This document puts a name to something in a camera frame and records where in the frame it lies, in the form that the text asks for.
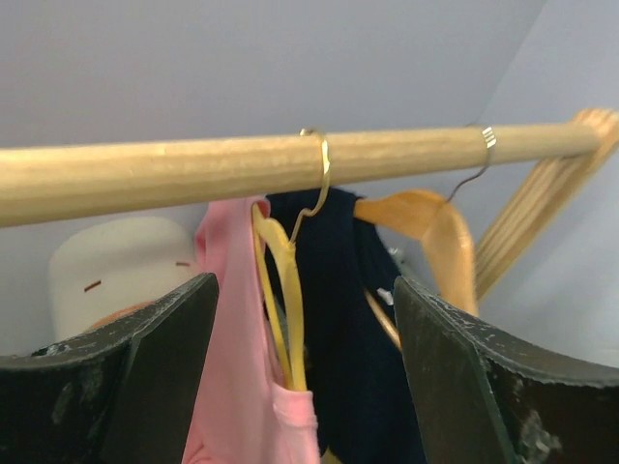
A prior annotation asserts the pink t shirt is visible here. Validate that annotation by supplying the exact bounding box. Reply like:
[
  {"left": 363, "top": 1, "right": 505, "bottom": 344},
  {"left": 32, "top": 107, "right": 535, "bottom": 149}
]
[{"left": 182, "top": 197, "right": 320, "bottom": 463}]

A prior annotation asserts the wooden clothes rack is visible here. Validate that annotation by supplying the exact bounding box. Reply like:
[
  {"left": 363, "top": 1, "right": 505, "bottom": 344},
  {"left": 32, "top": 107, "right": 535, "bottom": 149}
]
[{"left": 1, "top": 109, "right": 618, "bottom": 296}]

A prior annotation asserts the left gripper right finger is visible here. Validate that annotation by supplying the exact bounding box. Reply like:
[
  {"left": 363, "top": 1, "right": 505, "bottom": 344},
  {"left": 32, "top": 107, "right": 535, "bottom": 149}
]
[{"left": 394, "top": 276, "right": 618, "bottom": 463}]

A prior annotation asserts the brown wooden hanger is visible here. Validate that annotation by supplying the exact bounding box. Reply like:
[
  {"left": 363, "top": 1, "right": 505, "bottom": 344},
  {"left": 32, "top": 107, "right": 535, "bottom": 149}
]
[{"left": 352, "top": 126, "right": 498, "bottom": 354}]

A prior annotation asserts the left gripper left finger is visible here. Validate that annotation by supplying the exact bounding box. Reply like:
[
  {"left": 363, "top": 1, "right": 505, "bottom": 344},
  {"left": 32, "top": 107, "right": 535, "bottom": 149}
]
[{"left": 1, "top": 274, "right": 219, "bottom": 463}]

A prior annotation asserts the yellow wooden hanger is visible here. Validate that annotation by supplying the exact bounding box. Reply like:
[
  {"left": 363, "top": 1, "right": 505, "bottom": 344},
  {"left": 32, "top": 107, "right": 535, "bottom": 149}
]
[{"left": 251, "top": 129, "right": 331, "bottom": 392}]

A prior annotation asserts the navy blue t shirt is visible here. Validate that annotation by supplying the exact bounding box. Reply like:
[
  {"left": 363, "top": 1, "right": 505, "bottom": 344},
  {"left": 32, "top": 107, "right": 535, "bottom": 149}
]
[{"left": 263, "top": 187, "right": 427, "bottom": 464}]

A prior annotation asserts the white orange round appliance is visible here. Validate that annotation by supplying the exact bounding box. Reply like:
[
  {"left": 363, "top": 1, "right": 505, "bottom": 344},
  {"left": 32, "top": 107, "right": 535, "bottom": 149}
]
[{"left": 47, "top": 217, "right": 197, "bottom": 341}]

